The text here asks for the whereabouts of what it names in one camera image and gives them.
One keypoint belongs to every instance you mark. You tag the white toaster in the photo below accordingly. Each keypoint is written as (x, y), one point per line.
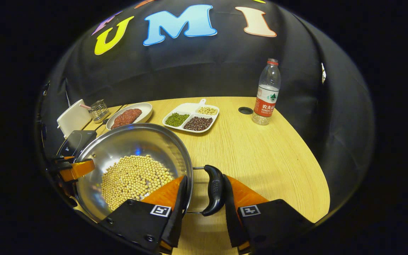
(73, 118)

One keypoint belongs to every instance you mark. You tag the clear water bottle red label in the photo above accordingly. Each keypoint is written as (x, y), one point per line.
(266, 102)

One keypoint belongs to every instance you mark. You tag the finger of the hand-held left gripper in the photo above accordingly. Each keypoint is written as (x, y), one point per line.
(78, 170)

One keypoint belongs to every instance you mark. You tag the soybeans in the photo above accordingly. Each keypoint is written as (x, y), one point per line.
(133, 180)

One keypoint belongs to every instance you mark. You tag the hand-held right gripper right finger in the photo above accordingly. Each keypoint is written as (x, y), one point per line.
(230, 219)

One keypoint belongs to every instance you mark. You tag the red raw meat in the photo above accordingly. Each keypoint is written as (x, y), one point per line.
(126, 117)

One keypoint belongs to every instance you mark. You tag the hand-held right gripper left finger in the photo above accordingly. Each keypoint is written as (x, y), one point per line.
(179, 212)

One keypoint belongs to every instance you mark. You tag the black induction cooktop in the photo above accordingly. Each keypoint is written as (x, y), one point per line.
(78, 141)

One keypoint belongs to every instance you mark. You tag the white divided bean dish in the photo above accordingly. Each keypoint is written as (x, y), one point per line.
(190, 117)

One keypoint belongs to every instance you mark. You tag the pink utensil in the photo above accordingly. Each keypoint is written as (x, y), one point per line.
(84, 106)

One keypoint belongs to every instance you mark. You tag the white oval plate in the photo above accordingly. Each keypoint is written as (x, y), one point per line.
(145, 111)

